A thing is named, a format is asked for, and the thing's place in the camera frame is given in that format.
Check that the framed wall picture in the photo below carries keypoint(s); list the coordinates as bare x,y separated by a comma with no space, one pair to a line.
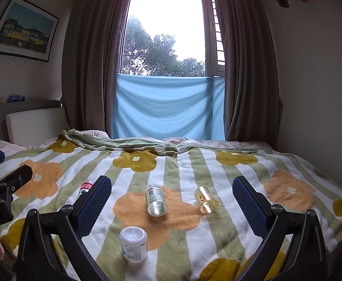
23,30

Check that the brown curtain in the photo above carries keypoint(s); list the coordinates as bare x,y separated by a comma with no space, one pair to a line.
247,64
94,64

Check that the clear bottle green label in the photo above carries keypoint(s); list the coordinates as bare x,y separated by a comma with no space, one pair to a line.
156,200

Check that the light blue cloth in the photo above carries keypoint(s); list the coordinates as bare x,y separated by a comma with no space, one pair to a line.
168,108

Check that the window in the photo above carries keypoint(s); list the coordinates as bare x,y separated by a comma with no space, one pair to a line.
165,35

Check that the grey headboard shelf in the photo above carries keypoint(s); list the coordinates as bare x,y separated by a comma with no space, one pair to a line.
33,104

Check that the white headboard cushion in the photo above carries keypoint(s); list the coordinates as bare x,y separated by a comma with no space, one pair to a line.
36,124

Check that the small red label bottle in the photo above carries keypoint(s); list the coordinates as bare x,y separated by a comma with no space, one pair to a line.
85,188

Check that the white pill bottle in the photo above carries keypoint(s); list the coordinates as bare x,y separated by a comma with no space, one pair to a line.
133,243

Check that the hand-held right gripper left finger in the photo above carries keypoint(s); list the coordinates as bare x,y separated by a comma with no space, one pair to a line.
96,206

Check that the floral striped blanket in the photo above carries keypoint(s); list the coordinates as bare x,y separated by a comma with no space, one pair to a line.
188,166

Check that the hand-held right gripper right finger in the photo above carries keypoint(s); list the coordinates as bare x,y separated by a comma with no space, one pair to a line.
248,207

